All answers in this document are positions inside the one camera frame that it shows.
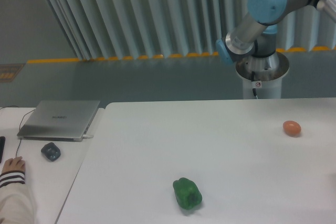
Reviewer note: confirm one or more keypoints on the person's hand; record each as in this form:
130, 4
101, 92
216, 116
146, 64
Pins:
16, 164

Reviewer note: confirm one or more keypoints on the brown egg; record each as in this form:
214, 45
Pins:
291, 128

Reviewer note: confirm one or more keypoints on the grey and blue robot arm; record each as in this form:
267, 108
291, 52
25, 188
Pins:
240, 42

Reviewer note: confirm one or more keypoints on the white striped sleeve forearm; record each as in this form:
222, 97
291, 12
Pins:
16, 201

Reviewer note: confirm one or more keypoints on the green bell pepper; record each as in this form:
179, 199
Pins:
187, 193

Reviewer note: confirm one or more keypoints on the black phone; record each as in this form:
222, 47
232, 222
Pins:
2, 145

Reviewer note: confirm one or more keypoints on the dark grey small tray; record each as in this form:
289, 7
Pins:
51, 151

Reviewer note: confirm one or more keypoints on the silver closed laptop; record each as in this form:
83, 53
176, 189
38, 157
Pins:
60, 120

